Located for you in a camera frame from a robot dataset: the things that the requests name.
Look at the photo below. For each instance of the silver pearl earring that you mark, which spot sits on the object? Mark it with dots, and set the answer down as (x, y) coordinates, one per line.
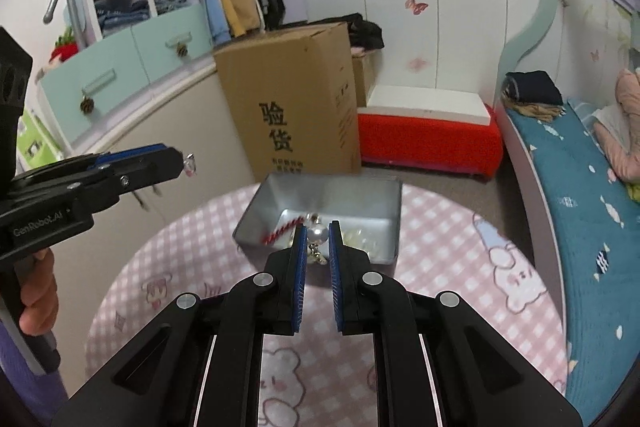
(318, 234)

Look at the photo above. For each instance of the dark folded clothes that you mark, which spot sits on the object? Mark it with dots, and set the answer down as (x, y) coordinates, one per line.
(532, 88)

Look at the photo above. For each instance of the red storage bench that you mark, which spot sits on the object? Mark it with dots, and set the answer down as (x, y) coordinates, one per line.
(430, 144)

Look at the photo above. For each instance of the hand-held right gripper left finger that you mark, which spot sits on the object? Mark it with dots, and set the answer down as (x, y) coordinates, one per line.
(301, 279)

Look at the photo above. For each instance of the red strawberry plush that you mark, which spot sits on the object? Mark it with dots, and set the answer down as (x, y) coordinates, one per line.
(65, 49)

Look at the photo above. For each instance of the grey metal tin box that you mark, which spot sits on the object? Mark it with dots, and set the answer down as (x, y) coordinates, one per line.
(320, 199)

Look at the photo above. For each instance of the white board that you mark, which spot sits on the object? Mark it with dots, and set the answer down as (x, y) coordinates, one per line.
(425, 104)

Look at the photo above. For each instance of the pink quilt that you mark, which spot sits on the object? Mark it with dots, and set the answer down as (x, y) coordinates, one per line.
(622, 147)

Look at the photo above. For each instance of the faint pink butterfly sticker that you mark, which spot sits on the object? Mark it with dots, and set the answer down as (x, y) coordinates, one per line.
(419, 64)

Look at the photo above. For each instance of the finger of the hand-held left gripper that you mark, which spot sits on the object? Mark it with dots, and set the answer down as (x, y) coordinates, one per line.
(150, 168)
(131, 153)

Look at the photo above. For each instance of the small crystal earring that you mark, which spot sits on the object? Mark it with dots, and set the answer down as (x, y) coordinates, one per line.
(190, 164)

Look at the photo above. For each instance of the tan folded clothes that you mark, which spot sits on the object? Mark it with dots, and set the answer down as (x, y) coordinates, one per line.
(537, 112)

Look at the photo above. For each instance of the folded blue jeans stack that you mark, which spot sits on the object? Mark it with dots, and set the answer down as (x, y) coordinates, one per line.
(122, 17)

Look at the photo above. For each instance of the pinecone ornament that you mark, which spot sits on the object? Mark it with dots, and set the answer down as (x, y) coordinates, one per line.
(182, 50)
(87, 104)

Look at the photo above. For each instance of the green quilt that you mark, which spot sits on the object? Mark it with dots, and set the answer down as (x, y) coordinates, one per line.
(635, 193)

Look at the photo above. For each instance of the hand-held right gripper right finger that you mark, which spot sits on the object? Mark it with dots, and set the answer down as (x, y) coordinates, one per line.
(334, 289)

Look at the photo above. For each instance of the large cardboard box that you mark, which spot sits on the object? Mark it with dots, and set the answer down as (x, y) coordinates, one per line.
(290, 107)

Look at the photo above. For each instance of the narrow mint green drawer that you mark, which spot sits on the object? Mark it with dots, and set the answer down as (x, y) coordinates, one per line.
(165, 44)

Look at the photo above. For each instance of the long white cabinet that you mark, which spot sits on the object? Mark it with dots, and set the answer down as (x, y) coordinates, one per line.
(190, 117)

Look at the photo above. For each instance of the wide mint green drawer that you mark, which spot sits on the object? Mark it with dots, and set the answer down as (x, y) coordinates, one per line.
(95, 92)

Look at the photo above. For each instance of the person's left forearm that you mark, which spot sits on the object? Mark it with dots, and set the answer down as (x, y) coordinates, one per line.
(35, 387)

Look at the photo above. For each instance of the white pillow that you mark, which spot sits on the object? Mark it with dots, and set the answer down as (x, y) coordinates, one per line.
(607, 117)

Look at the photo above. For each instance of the pink checkered tablecloth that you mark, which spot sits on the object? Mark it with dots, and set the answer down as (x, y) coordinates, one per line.
(450, 247)

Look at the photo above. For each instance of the blue printed bedsheet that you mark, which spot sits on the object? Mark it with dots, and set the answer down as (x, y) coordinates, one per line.
(575, 207)

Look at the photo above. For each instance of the black clothing pile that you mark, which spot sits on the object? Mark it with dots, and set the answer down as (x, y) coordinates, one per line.
(367, 32)

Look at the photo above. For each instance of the green paper bag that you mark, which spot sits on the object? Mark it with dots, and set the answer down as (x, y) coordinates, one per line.
(37, 142)

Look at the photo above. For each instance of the person's left hand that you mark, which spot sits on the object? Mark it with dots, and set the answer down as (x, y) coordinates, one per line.
(37, 294)

